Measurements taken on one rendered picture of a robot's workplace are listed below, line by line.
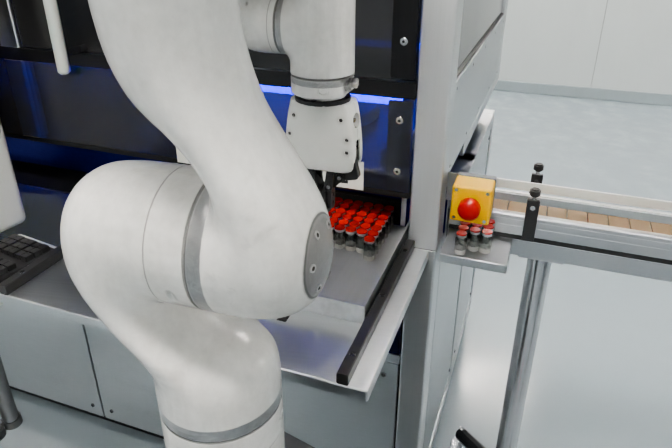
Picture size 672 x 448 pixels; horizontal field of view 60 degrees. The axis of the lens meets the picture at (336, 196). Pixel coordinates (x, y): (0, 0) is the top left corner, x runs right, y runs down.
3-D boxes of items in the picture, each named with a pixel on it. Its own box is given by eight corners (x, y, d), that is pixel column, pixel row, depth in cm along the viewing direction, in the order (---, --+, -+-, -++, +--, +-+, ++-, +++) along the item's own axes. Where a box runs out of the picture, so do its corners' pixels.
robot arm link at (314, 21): (274, 77, 74) (344, 82, 72) (269, -35, 68) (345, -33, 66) (297, 62, 81) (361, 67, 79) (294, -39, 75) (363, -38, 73)
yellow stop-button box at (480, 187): (455, 204, 115) (458, 170, 112) (492, 209, 113) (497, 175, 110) (448, 220, 109) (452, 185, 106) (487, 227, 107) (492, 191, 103)
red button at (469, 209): (459, 211, 109) (461, 192, 107) (480, 215, 107) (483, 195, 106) (455, 220, 105) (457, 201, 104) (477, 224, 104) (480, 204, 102)
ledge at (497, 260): (451, 229, 126) (451, 221, 125) (512, 239, 122) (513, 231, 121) (438, 261, 114) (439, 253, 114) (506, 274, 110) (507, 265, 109)
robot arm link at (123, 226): (252, 457, 51) (231, 215, 41) (73, 411, 56) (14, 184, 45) (299, 365, 61) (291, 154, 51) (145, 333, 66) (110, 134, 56)
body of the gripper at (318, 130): (367, 84, 79) (366, 161, 84) (298, 78, 82) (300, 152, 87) (349, 99, 72) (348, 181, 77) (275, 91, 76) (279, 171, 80)
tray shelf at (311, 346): (155, 191, 144) (154, 184, 143) (436, 240, 122) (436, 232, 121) (-10, 299, 103) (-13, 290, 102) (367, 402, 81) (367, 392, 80)
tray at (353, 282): (300, 209, 131) (299, 195, 129) (413, 228, 122) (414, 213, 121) (222, 291, 102) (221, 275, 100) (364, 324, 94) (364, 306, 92)
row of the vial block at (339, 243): (295, 235, 119) (294, 215, 117) (379, 251, 114) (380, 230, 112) (291, 240, 117) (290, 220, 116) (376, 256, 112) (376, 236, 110)
